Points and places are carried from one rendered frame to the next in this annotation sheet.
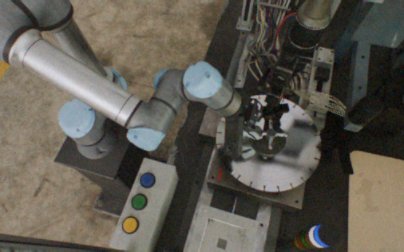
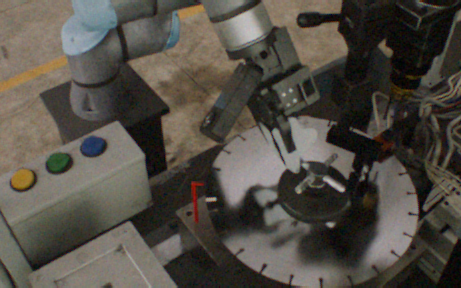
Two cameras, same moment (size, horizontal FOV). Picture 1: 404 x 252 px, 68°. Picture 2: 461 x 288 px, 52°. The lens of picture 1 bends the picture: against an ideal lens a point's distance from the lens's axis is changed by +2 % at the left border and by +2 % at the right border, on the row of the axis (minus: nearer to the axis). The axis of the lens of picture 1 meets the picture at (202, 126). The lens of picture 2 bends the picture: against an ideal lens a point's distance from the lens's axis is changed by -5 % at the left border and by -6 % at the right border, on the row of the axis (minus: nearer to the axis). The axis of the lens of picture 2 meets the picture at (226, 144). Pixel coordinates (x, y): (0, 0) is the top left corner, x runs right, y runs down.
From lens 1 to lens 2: 0.48 m
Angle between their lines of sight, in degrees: 27
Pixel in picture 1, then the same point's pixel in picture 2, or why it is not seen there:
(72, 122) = (74, 28)
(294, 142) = (356, 221)
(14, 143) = not seen: hidden behind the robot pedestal
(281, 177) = (284, 256)
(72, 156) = (59, 100)
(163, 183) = (107, 163)
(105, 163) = (84, 129)
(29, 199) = not seen: hidden behind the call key
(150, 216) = (53, 188)
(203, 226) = (102, 250)
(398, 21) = not seen: outside the picture
